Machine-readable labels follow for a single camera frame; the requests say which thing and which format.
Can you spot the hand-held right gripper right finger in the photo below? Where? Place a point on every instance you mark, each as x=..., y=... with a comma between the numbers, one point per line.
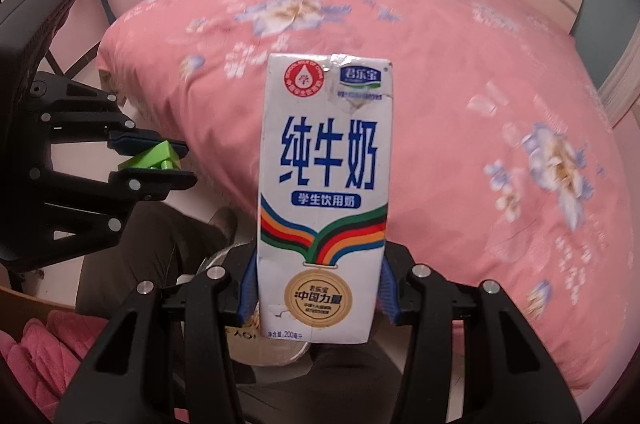
x=387, y=294

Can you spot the pink quilted cushion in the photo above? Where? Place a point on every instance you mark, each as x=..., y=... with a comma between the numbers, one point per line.
x=45, y=354

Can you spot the white milk carton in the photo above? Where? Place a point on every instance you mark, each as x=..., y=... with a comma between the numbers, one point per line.
x=325, y=184

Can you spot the green plastic block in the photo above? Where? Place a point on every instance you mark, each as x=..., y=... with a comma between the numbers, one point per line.
x=155, y=158

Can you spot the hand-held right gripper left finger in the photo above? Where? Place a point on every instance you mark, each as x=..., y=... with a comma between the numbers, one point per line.
x=248, y=291

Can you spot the person's left leg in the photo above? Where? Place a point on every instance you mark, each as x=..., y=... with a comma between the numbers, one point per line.
x=150, y=254

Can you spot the pink floral quilt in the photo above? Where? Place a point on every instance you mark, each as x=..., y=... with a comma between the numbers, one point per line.
x=450, y=104

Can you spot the person's left shoe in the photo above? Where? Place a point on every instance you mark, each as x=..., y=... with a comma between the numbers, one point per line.
x=222, y=224

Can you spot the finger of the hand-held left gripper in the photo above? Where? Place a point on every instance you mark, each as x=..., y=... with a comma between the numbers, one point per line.
x=145, y=139
x=160, y=181

